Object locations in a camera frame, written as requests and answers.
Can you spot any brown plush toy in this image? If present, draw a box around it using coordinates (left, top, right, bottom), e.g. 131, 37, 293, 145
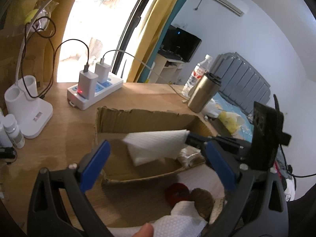
190, 188, 214, 220

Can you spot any white waffle paper towel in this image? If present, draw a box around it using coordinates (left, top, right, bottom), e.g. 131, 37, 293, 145
122, 130, 190, 166

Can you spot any person's thumb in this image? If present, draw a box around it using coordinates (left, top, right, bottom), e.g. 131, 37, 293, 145
132, 223, 154, 237

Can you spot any bed with blue sheet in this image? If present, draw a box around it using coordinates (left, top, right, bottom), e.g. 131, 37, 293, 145
213, 94, 253, 142

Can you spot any yellow tissue pack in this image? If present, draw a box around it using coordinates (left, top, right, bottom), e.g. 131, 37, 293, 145
218, 111, 245, 134

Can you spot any steel travel tumbler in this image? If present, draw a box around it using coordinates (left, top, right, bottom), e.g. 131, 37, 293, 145
187, 72, 222, 113

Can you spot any red scrunchie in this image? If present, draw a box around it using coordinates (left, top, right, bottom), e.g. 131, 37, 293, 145
164, 182, 191, 208

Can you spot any grey padded headboard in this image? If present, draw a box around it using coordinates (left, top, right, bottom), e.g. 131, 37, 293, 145
211, 53, 271, 115

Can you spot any brown cardboard box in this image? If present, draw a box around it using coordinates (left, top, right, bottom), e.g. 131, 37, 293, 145
94, 106, 217, 185

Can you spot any small black device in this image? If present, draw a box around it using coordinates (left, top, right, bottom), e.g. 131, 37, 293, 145
0, 147, 17, 165

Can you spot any clear water bottle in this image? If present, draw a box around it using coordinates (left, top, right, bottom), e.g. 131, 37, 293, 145
182, 55, 213, 97

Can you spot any white desk lamp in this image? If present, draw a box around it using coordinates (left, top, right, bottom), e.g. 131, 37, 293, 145
4, 0, 131, 140

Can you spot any white tv stand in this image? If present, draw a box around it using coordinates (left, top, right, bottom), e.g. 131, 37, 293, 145
147, 54, 186, 84

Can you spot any white pill bottle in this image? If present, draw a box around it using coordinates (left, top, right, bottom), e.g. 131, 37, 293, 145
3, 114, 25, 149
0, 118, 13, 148

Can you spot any black monitor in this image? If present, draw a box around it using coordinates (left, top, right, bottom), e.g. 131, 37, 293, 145
158, 25, 202, 63

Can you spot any white power strip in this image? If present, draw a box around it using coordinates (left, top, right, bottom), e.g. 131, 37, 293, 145
67, 72, 123, 110

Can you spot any white phone charger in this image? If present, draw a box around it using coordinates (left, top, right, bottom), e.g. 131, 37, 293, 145
95, 57, 111, 84

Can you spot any teal curtain right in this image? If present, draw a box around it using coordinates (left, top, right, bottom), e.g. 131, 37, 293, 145
137, 0, 201, 83

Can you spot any yellow curtain left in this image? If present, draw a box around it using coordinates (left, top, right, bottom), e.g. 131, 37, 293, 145
0, 0, 85, 104

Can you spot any yellow curtain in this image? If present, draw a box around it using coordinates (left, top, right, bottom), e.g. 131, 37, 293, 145
0, 0, 85, 104
126, 0, 177, 82

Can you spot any yellow curtain right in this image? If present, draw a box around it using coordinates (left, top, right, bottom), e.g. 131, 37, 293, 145
126, 0, 177, 82

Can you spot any white charger with black cable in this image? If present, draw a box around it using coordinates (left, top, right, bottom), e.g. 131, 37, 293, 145
77, 64, 98, 100

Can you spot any white charging cable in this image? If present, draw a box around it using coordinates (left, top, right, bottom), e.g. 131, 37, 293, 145
100, 49, 190, 103

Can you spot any black cable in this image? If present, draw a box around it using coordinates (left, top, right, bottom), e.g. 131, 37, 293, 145
20, 16, 91, 100

